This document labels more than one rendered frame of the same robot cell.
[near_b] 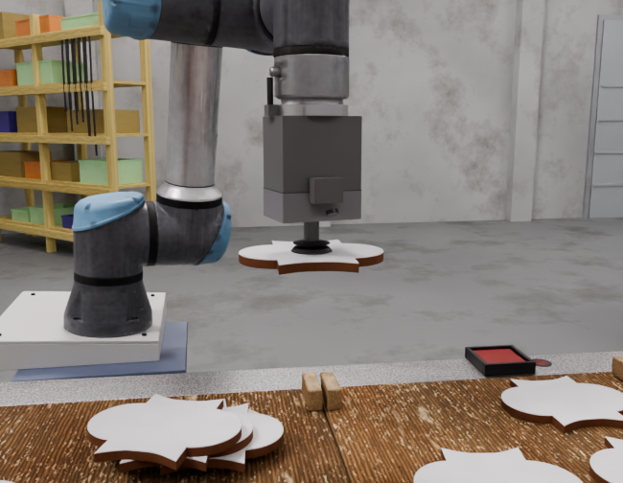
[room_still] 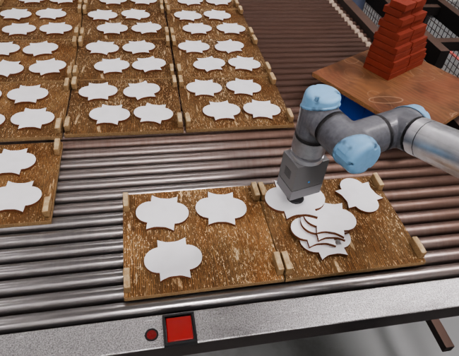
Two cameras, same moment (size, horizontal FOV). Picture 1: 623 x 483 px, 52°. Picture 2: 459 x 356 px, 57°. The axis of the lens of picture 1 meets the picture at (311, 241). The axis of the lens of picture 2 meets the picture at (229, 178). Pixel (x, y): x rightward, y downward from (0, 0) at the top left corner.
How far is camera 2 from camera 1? 1.53 m
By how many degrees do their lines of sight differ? 126
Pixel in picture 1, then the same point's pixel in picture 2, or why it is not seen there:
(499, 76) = not seen: outside the picture
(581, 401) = (167, 255)
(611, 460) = (180, 217)
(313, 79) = not seen: hidden behind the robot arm
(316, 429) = (279, 243)
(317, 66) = not seen: hidden behind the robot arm
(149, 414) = (337, 222)
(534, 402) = (189, 253)
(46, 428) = (381, 245)
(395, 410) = (248, 257)
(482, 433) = (216, 240)
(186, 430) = (320, 212)
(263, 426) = (299, 229)
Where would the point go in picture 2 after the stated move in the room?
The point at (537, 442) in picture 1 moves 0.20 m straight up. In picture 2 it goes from (198, 234) to (200, 184)
